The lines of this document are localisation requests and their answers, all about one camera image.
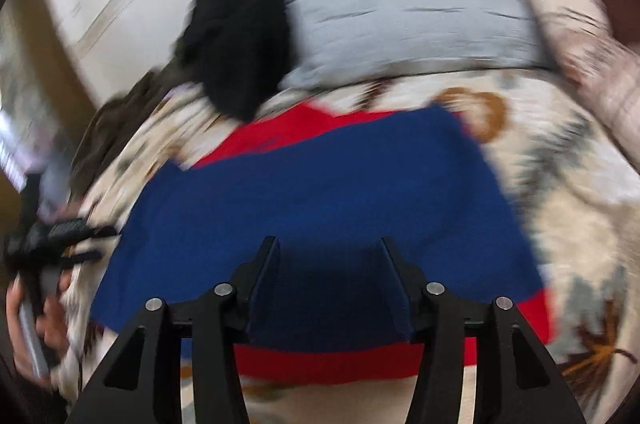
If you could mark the striped floral pillow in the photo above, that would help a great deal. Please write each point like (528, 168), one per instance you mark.
(590, 53)

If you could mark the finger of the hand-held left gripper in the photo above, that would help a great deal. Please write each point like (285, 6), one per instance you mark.
(85, 256)
(85, 231)

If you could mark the leaf print fleece blanket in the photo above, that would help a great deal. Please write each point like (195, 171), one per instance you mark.
(575, 229)

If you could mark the red and blue knit sweater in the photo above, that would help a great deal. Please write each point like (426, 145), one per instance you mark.
(325, 179)

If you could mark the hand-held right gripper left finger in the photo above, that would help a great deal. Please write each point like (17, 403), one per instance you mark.
(262, 299)

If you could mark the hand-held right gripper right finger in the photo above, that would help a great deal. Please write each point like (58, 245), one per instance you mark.
(397, 299)

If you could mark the black garment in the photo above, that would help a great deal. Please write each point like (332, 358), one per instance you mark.
(240, 33)

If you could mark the grey quilted pillow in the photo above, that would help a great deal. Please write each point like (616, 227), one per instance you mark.
(400, 3)

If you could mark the person's left hand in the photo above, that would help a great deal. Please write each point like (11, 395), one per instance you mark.
(52, 329)

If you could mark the dark brown fleece blanket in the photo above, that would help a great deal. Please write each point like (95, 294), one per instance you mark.
(125, 123)

